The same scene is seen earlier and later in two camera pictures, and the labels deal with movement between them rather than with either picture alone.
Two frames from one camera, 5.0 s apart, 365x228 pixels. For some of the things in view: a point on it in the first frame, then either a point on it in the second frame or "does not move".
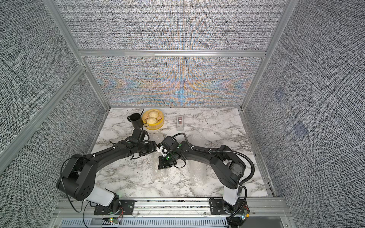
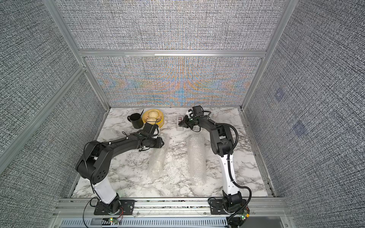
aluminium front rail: x=261 y=208 does not move
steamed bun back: x=153 y=114 does not move
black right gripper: x=161 y=162 -> x=184 y=122
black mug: x=136 y=120 does not move
